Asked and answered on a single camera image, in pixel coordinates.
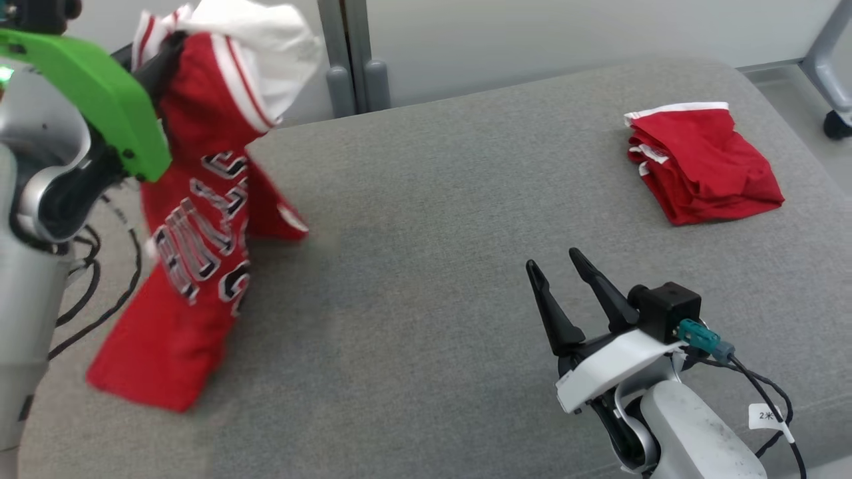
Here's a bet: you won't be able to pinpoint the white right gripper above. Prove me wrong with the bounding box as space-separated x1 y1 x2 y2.
525 247 687 415

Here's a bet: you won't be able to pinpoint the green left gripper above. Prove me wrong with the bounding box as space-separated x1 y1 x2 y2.
0 28 188 182

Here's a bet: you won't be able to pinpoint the red shorts with white stripe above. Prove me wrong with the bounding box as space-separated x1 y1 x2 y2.
624 101 785 228

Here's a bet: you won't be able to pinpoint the red Bulls basketball jersey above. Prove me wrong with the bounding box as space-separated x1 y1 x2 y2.
85 0 325 414

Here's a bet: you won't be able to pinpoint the grey fabric sofa cushion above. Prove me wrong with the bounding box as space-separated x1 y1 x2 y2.
17 57 852 479

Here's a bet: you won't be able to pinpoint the grey chair leg with caster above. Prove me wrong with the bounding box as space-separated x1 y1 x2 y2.
798 0 852 141

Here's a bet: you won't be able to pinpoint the teal right camera connector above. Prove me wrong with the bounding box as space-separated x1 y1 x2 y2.
672 319 737 364

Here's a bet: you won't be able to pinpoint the grey partition post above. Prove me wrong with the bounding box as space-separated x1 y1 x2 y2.
316 0 392 120

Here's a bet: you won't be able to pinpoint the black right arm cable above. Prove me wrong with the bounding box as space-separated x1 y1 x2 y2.
684 351 810 479

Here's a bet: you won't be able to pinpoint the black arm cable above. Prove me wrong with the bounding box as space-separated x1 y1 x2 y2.
48 192 144 361
684 351 810 479

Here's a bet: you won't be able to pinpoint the white cable label tag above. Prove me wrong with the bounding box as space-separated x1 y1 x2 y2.
748 402 784 431

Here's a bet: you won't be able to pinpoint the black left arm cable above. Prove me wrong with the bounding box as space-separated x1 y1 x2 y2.
48 192 144 361

